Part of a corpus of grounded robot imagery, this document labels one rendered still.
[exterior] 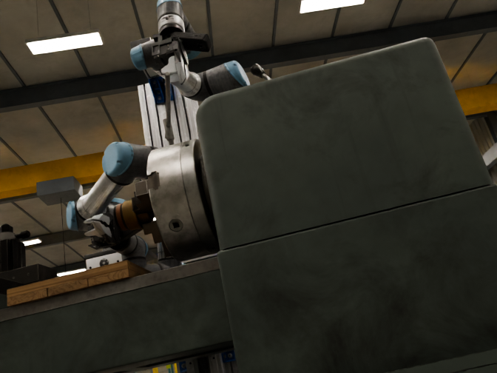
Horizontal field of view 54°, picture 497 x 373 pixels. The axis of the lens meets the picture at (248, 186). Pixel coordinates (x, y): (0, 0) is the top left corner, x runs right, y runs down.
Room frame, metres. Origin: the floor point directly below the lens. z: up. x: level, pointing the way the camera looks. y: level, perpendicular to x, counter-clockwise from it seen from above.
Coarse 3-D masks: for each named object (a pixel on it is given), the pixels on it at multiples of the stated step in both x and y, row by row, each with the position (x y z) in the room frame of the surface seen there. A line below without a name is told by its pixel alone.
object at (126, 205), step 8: (128, 200) 1.25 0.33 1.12; (120, 208) 1.24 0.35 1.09; (128, 208) 1.23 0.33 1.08; (120, 216) 1.24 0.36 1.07; (128, 216) 1.23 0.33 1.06; (136, 216) 1.23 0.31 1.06; (144, 216) 1.25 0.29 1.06; (152, 216) 1.29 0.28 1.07; (120, 224) 1.25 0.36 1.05; (128, 224) 1.25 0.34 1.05; (136, 224) 1.25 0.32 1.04
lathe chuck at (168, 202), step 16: (176, 144) 1.16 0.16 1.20; (160, 160) 1.12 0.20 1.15; (176, 160) 1.11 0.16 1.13; (160, 176) 1.10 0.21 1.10; (176, 176) 1.10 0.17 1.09; (160, 192) 1.10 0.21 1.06; (176, 192) 1.10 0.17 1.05; (160, 208) 1.11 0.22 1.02; (176, 208) 1.11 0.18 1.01; (160, 224) 1.13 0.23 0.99; (192, 224) 1.14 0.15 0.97; (176, 240) 1.17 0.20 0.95; (192, 240) 1.18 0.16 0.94; (176, 256) 1.23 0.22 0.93; (192, 256) 1.25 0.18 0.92
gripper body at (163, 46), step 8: (168, 24) 1.10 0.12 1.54; (176, 24) 1.10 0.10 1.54; (160, 32) 1.11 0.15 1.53; (168, 32) 1.11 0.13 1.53; (160, 40) 1.11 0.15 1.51; (168, 40) 1.08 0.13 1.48; (176, 40) 1.08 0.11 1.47; (152, 48) 1.08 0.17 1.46; (160, 48) 1.08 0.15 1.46; (168, 48) 1.08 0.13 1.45; (184, 48) 1.12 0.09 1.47; (160, 56) 1.08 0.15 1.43; (168, 56) 1.09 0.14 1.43; (184, 56) 1.10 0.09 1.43; (160, 64) 1.11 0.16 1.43; (160, 72) 1.14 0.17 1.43
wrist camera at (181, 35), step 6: (174, 36) 1.10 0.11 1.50; (180, 36) 1.10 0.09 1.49; (186, 36) 1.09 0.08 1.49; (192, 36) 1.09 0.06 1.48; (198, 36) 1.08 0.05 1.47; (204, 36) 1.08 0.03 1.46; (186, 42) 1.11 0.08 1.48; (192, 42) 1.10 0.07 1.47; (198, 42) 1.09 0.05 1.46; (204, 42) 1.08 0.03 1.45; (210, 42) 1.10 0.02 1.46; (186, 48) 1.13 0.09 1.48; (192, 48) 1.12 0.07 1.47; (198, 48) 1.11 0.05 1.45; (204, 48) 1.10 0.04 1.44; (210, 48) 1.11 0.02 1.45
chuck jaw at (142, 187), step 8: (152, 176) 1.11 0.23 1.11; (136, 184) 1.13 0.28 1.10; (144, 184) 1.13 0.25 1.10; (152, 184) 1.11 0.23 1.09; (136, 192) 1.13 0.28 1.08; (144, 192) 1.13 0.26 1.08; (136, 200) 1.18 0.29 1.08; (144, 200) 1.16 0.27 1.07; (136, 208) 1.21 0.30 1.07; (144, 208) 1.21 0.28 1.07
